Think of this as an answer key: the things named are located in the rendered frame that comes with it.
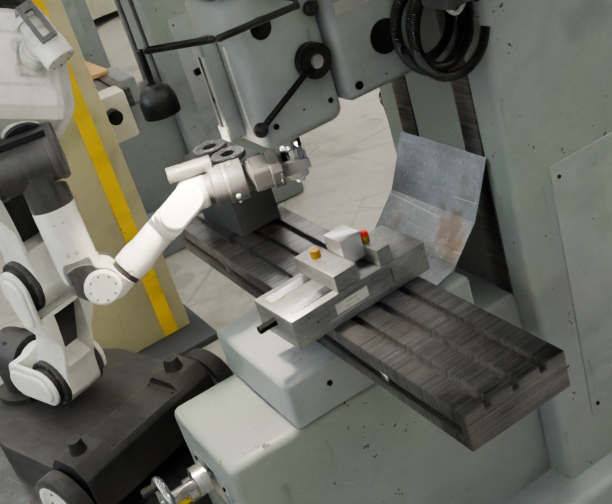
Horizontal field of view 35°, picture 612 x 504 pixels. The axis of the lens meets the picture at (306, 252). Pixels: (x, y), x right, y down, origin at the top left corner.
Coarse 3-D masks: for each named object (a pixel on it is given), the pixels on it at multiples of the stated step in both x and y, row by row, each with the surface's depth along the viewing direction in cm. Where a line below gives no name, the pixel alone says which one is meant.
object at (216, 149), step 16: (208, 144) 253; (224, 144) 250; (224, 160) 239; (240, 160) 240; (256, 192) 244; (272, 192) 246; (208, 208) 256; (224, 208) 246; (240, 208) 242; (256, 208) 245; (272, 208) 248; (224, 224) 252; (240, 224) 244; (256, 224) 246
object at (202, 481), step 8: (200, 464) 214; (192, 472) 212; (200, 472) 212; (208, 472) 214; (152, 480) 211; (160, 480) 209; (192, 480) 213; (200, 480) 211; (208, 480) 212; (144, 488) 208; (152, 488) 208; (160, 488) 207; (168, 488) 208; (176, 488) 212; (184, 488) 212; (192, 488) 213; (200, 488) 211; (208, 488) 212; (144, 496) 208; (160, 496) 215; (168, 496) 206; (176, 496) 211
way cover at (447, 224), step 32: (416, 160) 230; (448, 160) 220; (480, 160) 210; (416, 192) 230; (448, 192) 220; (480, 192) 211; (384, 224) 237; (416, 224) 228; (448, 224) 219; (448, 256) 216
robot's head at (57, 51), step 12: (24, 24) 188; (36, 24) 188; (60, 36) 189; (24, 48) 193; (36, 48) 188; (48, 48) 187; (60, 48) 188; (72, 48) 190; (36, 60) 193; (48, 60) 188; (60, 60) 190
